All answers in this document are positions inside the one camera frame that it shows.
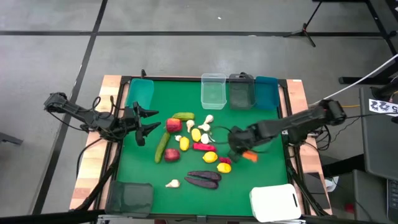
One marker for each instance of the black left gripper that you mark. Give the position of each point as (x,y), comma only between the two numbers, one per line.
(130,119)

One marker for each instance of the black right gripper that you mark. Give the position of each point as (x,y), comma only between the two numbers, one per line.
(244,138)

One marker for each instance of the orange carrot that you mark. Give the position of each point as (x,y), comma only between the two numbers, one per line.
(251,156)

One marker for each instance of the red yellow apple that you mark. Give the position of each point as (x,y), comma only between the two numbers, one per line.
(173,125)

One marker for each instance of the yellow lemon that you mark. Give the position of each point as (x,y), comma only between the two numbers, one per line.
(210,157)
(196,134)
(184,143)
(224,167)

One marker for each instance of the long green cucumber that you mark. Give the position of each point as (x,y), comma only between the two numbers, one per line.
(162,147)

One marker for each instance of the small garlic bulb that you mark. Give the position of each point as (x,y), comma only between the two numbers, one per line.
(178,137)

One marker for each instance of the short green cucumber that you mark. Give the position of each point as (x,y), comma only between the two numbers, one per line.
(183,116)

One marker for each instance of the dark red apple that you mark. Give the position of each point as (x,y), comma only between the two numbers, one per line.
(172,155)

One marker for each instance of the pink red chili pepper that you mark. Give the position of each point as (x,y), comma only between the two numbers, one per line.
(203,147)

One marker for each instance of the white round garlic bulb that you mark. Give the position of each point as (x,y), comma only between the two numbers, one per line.
(205,138)

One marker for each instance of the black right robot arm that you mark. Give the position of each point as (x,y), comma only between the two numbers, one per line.
(298,119)

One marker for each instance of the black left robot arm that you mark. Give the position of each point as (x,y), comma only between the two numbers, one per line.
(77,113)

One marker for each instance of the teal plastic basket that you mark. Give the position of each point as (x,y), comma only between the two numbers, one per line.
(140,93)

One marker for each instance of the white plastic basket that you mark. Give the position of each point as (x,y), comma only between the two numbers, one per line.
(273,202)

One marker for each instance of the grey translucent plastic basket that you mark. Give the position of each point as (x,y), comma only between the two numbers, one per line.
(242,93)

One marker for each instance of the blue plastic basket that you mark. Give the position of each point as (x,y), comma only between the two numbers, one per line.
(266,93)

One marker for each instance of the clear plastic basket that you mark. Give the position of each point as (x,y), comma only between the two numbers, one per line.
(213,93)

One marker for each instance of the green table mat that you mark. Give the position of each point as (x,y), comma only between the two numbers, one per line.
(192,199)

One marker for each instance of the black flat device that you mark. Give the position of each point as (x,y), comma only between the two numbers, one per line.
(314,186)

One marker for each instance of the wooden table board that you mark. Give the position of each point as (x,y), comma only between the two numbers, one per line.
(90,186)
(298,93)

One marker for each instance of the dark smoky plastic basket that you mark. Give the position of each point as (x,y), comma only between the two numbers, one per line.
(129,199)

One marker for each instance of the small white object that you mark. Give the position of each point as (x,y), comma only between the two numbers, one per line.
(332,183)

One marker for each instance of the small red object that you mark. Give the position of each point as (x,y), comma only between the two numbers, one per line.
(349,208)

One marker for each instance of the dark grey box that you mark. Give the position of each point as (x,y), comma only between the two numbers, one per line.
(367,193)

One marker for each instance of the grey desk top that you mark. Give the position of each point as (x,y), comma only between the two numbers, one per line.
(377,146)

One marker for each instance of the black tripod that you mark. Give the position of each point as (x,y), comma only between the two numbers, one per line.
(304,31)

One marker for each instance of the white paper tag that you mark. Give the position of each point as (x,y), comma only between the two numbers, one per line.
(381,106)

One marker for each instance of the black keyboard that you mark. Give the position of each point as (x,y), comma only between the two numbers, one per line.
(393,199)

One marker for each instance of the silver metal bracket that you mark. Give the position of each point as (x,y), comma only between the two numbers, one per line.
(284,132)

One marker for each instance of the black clamp post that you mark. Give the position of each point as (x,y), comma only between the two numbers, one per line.
(143,74)

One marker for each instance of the black desk frame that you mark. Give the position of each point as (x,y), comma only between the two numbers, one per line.
(345,80)

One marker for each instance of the grey floor bracket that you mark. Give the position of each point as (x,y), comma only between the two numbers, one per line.
(9,138)

